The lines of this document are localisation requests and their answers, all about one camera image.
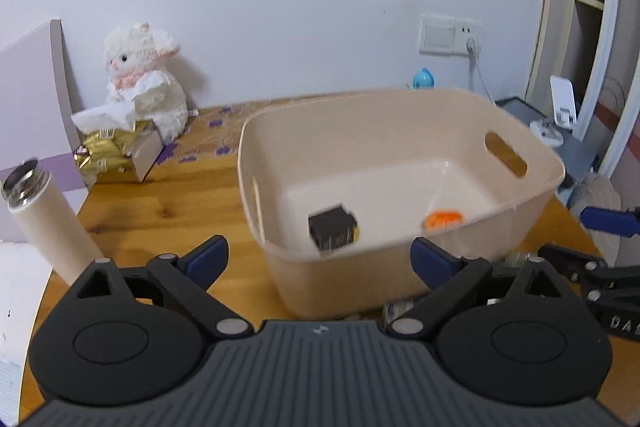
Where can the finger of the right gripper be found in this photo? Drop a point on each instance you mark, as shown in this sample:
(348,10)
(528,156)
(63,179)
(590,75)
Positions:
(570,263)
(623,223)

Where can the white wardrobe door frame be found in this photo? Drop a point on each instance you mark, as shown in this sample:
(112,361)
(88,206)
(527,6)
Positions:
(595,45)

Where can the orange small object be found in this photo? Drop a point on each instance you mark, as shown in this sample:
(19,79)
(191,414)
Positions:
(442,218)

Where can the gold tissue box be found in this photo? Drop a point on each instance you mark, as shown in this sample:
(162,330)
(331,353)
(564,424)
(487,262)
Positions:
(115,147)

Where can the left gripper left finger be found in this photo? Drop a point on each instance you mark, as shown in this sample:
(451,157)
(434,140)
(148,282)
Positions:
(185,281)

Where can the small black box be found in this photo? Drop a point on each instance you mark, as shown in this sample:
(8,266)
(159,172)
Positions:
(332,229)

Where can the blue bird figurine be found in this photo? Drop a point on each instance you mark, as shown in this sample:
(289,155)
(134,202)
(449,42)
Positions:
(423,79)

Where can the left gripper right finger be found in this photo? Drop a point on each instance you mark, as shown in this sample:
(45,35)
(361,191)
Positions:
(452,282)

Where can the white phone stand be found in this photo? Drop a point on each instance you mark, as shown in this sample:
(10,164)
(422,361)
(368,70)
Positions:
(564,116)

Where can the blue white tissue pack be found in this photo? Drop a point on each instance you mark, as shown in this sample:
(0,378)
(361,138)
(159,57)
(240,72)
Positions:
(394,309)

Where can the white wall switch socket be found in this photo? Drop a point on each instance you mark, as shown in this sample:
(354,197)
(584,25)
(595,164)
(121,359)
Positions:
(447,35)

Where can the white thermos bottle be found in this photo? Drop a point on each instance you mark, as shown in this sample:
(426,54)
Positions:
(46,219)

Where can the white plush lamb toy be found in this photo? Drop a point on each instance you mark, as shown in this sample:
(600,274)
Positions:
(136,60)

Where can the beige plastic storage basket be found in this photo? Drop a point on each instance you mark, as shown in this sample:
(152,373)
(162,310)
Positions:
(390,158)

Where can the lilac headboard panel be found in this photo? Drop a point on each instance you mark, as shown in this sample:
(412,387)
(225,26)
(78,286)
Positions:
(36,115)

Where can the purple flower table mat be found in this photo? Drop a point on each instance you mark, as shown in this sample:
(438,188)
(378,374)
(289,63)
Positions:
(211,133)

